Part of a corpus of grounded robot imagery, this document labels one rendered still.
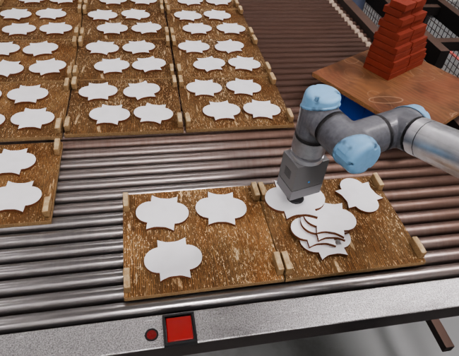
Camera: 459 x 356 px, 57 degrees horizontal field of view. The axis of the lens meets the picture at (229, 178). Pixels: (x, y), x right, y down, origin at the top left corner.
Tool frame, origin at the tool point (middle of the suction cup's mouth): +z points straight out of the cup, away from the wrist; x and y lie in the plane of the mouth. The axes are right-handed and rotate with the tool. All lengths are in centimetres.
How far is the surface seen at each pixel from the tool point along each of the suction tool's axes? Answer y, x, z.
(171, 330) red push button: 36.2, 11.7, 19.1
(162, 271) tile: 33.6, -3.5, 17.4
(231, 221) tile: 9.9, -12.5, 17.4
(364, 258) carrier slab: -19.6, 11.8, 18.4
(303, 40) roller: -76, -112, 20
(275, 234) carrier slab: -0.2, -4.6, 18.4
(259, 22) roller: -63, -137, 20
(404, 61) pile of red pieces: -83, -52, 2
